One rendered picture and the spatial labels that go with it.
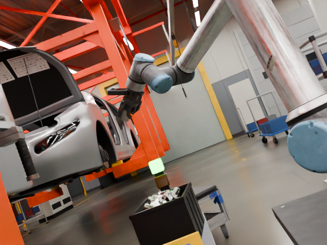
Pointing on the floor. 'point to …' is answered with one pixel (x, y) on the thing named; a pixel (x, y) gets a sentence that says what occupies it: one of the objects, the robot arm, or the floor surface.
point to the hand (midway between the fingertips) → (118, 120)
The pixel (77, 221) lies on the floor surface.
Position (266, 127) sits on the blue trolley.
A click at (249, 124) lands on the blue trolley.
